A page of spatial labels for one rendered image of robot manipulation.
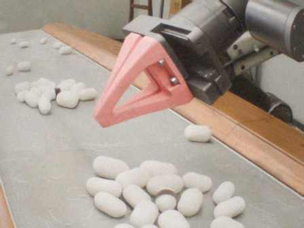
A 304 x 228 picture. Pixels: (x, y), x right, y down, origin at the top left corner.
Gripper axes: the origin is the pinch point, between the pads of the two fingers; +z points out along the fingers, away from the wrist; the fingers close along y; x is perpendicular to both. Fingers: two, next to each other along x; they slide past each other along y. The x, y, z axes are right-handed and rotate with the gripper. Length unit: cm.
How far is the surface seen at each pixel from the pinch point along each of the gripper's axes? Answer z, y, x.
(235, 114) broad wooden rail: -14.9, -9.6, 19.3
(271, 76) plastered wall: -142, -176, 178
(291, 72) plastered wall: -147, -150, 169
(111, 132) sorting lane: -0.8, -14.1, 10.8
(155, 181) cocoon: 0.5, 1.9, 7.4
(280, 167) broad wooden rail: -11.1, 4.8, 18.0
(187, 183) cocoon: -1.6, 2.2, 10.2
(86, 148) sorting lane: 3.0, -10.4, 7.6
